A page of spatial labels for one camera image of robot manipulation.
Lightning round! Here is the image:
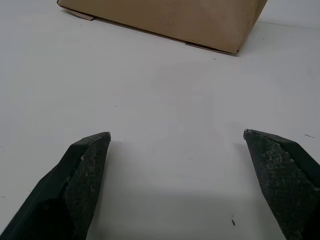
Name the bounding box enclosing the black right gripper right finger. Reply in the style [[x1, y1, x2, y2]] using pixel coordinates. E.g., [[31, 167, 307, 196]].
[[243, 128, 320, 240]]

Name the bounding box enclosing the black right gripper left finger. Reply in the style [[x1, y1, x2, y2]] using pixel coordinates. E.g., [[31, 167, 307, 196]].
[[0, 131, 112, 240]]

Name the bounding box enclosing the brown cardboard box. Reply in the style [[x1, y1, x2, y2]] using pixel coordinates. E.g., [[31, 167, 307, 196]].
[[56, 0, 269, 55]]

